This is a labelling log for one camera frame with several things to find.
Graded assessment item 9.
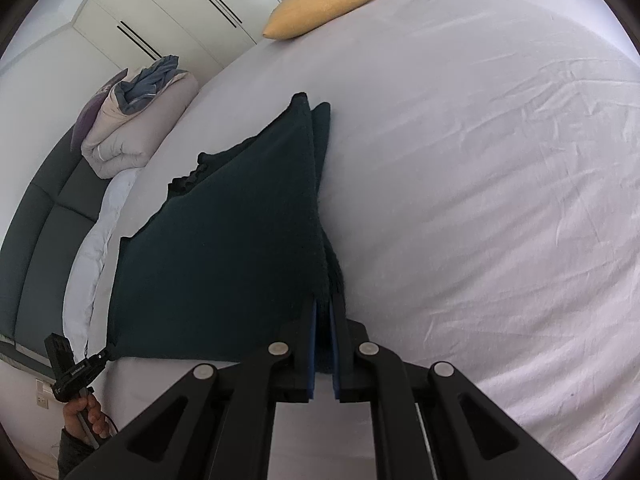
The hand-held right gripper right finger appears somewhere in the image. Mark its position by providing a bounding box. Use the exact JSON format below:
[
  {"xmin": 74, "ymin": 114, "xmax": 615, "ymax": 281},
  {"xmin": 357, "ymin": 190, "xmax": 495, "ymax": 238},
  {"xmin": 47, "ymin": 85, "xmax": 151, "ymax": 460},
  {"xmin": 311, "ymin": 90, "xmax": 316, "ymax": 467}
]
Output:
[{"xmin": 329, "ymin": 296, "xmax": 578, "ymax": 480}]

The white wardrobe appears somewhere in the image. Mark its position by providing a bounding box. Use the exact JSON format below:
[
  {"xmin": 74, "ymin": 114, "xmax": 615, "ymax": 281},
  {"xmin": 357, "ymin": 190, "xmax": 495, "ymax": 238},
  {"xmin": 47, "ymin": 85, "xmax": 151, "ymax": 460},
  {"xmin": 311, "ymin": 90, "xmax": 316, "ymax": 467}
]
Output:
[{"xmin": 71, "ymin": 0, "xmax": 297, "ymax": 74}]

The yellow pillow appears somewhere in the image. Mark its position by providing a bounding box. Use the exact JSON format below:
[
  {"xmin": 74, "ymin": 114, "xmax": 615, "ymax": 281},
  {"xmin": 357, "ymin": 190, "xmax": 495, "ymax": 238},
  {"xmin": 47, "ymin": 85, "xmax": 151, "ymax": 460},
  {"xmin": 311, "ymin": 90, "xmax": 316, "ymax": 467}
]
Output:
[{"xmin": 262, "ymin": 0, "xmax": 397, "ymax": 41}]

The person's left hand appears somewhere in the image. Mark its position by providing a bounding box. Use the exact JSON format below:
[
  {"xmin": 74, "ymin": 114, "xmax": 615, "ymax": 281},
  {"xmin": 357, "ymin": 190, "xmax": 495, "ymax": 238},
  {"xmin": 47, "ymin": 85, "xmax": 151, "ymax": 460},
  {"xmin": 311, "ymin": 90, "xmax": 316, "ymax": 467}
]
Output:
[{"xmin": 62, "ymin": 391, "xmax": 111, "ymax": 450}]

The purple pillow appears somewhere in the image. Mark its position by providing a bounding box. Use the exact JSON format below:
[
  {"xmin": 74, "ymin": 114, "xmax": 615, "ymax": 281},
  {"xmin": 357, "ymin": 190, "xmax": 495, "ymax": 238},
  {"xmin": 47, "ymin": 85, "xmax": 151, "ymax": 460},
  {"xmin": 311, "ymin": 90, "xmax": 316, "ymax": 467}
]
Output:
[{"xmin": 69, "ymin": 69, "xmax": 129, "ymax": 154}]

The dark green knit sweater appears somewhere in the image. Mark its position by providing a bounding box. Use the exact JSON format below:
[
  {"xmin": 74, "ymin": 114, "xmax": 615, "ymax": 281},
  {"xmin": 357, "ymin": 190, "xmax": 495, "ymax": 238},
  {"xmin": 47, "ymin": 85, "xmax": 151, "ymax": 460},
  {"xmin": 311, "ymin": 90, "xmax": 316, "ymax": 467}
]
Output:
[{"xmin": 106, "ymin": 92, "xmax": 347, "ymax": 377}]

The person's left forearm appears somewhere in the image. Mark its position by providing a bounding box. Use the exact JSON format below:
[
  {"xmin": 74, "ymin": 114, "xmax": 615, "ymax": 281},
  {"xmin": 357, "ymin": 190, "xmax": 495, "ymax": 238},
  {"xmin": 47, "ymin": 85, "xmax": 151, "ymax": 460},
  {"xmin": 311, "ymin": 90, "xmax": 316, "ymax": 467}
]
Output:
[{"xmin": 57, "ymin": 426, "xmax": 99, "ymax": 480}]

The white pillow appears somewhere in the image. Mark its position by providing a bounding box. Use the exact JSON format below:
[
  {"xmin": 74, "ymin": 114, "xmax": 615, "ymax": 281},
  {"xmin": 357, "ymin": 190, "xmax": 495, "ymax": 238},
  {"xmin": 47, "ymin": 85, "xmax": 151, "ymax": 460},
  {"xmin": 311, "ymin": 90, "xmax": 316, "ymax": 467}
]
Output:
[{"xmin": 62, "ymin": 167, "xmax": 144, "ymax": 357}]

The dark green padded headboard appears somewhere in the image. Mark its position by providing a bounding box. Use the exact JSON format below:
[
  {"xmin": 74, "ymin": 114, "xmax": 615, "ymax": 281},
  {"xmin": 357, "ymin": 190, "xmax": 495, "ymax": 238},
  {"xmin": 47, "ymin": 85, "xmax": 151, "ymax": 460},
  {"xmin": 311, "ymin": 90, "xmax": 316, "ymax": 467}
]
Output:
[{"xmin": 0, "ymin": 124, "xmax": 109, "ymax": 362}]

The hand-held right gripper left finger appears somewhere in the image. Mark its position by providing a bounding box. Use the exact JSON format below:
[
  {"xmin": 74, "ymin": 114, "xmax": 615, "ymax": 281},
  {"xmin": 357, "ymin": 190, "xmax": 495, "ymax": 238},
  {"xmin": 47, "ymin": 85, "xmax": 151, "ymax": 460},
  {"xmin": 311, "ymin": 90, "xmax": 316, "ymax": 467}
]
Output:
[{"xmin": 64, "ymin": 299, "xmax": 318, "ymax": 480}]

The folded beige duvet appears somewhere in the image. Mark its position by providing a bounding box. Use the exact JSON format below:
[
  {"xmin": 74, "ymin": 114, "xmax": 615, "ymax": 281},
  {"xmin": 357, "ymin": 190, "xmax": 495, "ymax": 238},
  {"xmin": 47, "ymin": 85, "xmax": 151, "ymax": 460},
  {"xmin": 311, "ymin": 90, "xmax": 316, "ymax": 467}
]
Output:
[{"xmin": 80, "ymin": 54, "xmax": 201, "ymax": 180}]

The white bed sheet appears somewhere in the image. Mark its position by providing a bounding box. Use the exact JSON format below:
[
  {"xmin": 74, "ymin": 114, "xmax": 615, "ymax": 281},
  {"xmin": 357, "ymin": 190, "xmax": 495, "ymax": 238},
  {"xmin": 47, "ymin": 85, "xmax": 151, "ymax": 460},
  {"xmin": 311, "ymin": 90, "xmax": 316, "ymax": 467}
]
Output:
[{"xmin": 62, "ymin": 0, "xmax": 640, "ymax": 480}]

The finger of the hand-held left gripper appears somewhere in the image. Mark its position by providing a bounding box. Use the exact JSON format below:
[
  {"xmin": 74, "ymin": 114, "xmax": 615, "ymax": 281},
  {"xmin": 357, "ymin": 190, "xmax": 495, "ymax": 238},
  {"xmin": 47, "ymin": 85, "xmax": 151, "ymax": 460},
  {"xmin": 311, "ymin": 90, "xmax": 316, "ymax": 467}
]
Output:
[{"xmin": 86, "ymin": 343, "xmax": 119, "ymax": 364}]

